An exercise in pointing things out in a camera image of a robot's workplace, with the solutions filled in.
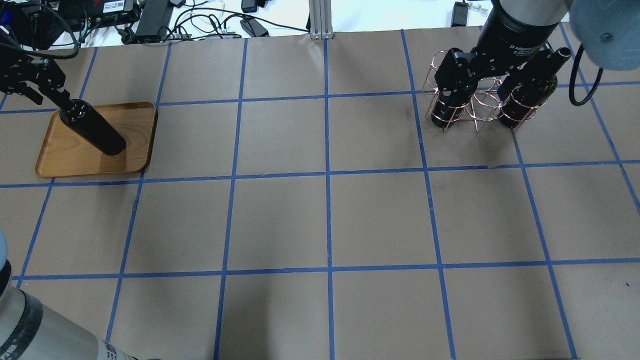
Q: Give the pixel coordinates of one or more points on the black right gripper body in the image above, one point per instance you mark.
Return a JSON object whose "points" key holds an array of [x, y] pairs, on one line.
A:
{"points": [[517, 31]]}

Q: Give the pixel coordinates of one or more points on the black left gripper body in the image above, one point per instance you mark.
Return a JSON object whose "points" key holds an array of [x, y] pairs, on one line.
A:
{"points": [[26, 73]]}

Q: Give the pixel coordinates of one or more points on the dark wine bottle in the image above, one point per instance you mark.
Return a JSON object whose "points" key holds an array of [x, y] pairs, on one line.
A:
{"points": [[450, 107], [527, 89], [81, 117]]}

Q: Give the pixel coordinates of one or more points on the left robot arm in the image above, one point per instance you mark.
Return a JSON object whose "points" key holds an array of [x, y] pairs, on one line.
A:
{"points": [[29, 329]]}

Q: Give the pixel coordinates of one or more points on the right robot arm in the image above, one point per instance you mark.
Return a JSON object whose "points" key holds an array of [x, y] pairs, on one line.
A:
{"points": [[516, 30]]}

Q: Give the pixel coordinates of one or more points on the wooden tray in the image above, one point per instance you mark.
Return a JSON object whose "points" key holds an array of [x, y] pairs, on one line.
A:
{"points": [[64, 153]]}

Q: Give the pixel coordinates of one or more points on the black power adapter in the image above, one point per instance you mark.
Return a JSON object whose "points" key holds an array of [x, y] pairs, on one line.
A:
{"points": [[253, 28]]}

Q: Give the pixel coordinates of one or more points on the copper wire bottle basket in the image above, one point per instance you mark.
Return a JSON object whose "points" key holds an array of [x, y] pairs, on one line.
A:
{"points": [[485, 103]]}

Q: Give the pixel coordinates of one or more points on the aluminium frame post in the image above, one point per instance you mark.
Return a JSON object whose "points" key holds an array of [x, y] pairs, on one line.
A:
{"points": [[320, 15]]}

